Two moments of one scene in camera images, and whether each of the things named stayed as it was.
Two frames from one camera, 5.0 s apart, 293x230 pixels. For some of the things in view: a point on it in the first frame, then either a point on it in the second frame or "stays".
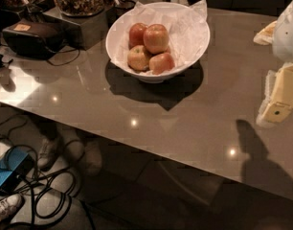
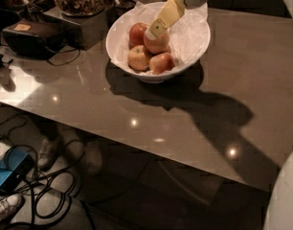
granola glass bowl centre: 81,0 stays
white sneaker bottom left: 7,208 stays
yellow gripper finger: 281,95 → 171,11
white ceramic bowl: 153,40 stays
